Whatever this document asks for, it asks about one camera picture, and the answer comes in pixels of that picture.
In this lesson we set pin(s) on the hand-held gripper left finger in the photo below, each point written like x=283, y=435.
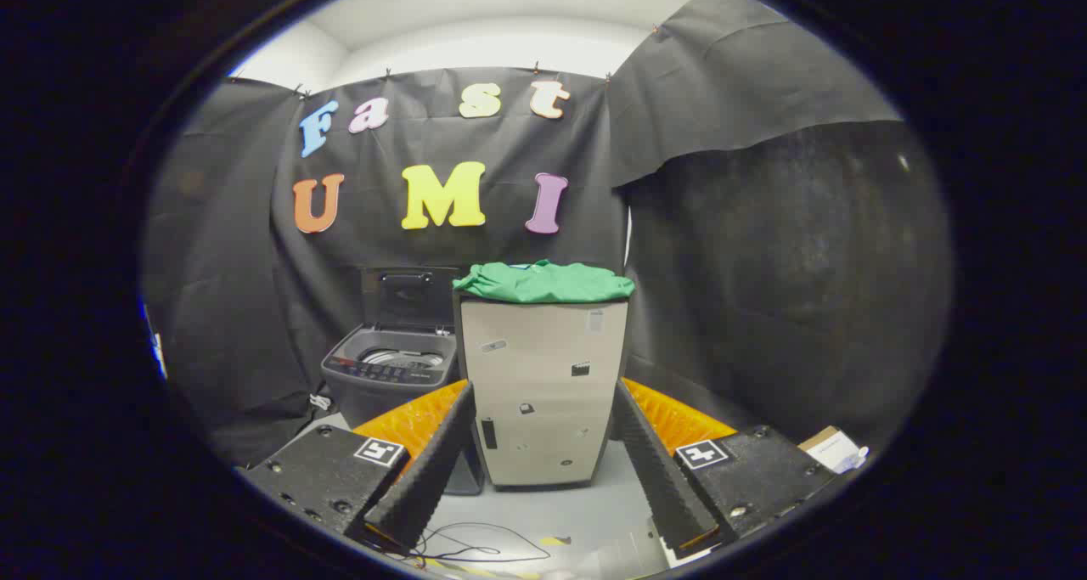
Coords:
x=433, y=470

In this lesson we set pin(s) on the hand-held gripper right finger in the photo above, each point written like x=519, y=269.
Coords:
x=658, y=478

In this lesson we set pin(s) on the grey washing machine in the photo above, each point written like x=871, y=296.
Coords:
x=382, y=397

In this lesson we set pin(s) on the green polo shirt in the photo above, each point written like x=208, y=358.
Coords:
x=543, y=284

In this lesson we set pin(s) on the small white cloth strip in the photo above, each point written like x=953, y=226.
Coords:
x=320, y=402

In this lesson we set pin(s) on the small cardboard box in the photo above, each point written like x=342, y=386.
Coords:
x=832, y=451

